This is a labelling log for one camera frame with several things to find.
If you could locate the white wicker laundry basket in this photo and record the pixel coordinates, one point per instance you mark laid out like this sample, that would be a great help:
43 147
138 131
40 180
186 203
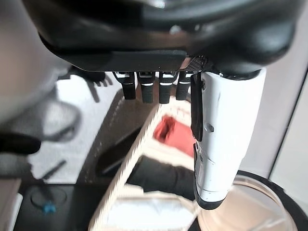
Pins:
130 168

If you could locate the dark grey washing machine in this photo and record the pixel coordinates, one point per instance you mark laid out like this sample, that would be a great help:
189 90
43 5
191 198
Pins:
72 207

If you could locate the black cloth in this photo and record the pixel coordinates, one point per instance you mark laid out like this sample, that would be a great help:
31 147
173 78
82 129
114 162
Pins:
163 175

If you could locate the white cloth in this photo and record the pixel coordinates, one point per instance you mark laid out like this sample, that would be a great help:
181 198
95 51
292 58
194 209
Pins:
149 211

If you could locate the red cloth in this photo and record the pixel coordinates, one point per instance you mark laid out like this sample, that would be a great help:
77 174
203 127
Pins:
178 137

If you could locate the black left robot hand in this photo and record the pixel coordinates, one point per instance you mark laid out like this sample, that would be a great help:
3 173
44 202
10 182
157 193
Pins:
156 36

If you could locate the round glass washer door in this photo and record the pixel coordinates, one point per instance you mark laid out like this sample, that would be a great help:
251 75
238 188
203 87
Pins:
260 207

